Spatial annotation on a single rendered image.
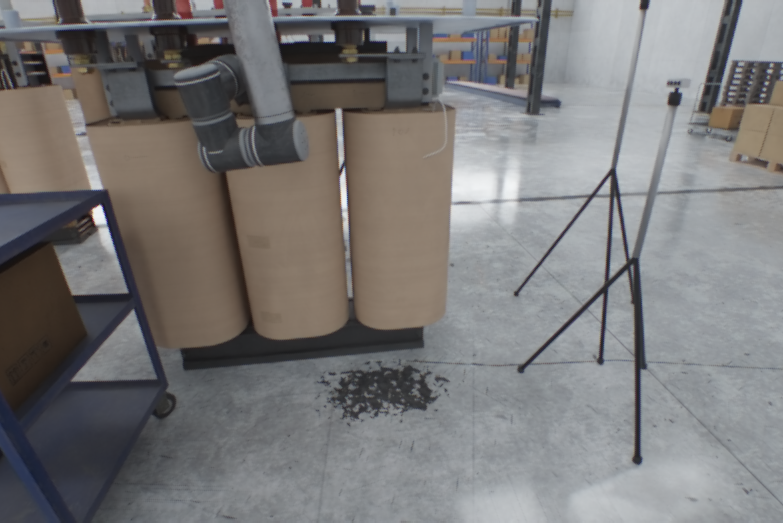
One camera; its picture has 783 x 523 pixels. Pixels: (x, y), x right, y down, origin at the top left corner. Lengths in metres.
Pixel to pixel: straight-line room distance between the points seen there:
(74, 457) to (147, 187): 0.91
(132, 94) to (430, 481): 1.57
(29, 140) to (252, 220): 2.40
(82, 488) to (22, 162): 2.61
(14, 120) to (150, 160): 2.22
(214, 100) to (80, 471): 1.20
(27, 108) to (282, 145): 2.80
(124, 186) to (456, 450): 1.46
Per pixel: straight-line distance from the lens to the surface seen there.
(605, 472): 1.71
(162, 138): 1.58
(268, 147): 1.14
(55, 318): 1.46
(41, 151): 3.78
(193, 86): 1.15
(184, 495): 1.66
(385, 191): 1.54
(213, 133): 1.17
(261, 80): 1.11
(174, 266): 1.72
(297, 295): 1.70
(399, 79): 1.52
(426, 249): 1.65
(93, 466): 1.70
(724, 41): 13.86
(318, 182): 1.54
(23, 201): 1.71
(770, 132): 7.05
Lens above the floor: 1.25
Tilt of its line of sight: 26 degrees down
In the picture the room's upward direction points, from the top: 1 degrees counter-clockwise
